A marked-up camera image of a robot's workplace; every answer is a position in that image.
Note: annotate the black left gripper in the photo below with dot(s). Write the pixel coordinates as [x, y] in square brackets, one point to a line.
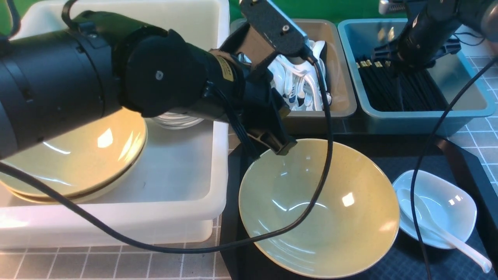
[249, 99]

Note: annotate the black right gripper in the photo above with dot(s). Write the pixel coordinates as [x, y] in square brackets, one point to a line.
[426, 37]

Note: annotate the yellow-green noodle bowl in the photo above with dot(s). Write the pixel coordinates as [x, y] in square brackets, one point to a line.
[351, 227]

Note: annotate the white sauce dish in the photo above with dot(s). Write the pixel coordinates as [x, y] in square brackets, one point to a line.
[450, 206]

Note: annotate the white ceramic soup spoon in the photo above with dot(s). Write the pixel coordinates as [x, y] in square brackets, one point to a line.
[417, 211]

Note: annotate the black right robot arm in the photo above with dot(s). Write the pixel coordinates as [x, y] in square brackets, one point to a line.
[479, 15]

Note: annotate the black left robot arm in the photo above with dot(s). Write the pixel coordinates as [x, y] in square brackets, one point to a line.
[55, 82]

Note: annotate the bottom stacked yellow bowl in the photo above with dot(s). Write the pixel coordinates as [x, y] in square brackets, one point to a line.
[91, 195]

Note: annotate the stacked yellow bowl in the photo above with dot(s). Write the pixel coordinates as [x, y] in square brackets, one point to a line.
[88, 157]
[91, 195]

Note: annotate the top stacked yellow bowl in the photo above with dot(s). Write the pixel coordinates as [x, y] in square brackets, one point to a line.
[88, 157]

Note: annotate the pile of white soup spoons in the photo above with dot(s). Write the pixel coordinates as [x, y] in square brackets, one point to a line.
[298, 84]

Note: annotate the blue plastic chopstick bin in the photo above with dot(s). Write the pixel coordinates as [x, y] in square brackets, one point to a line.
[360, 36]

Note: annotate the pile of black chopsticks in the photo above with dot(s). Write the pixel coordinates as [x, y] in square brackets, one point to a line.
[388, 91]

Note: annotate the grey plastic spoon bin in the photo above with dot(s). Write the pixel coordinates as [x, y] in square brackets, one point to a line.
[343, 100]

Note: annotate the stack of white sauce dishes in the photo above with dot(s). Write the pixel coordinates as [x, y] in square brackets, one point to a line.
[173, 121]

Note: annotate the large white plastic tub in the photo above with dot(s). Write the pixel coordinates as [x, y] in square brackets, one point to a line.
[178, 187]

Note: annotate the green cloth backdrop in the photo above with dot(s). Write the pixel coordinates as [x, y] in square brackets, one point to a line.
[331, 10]

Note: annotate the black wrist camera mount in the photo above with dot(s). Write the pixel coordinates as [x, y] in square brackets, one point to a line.
[267, 33]

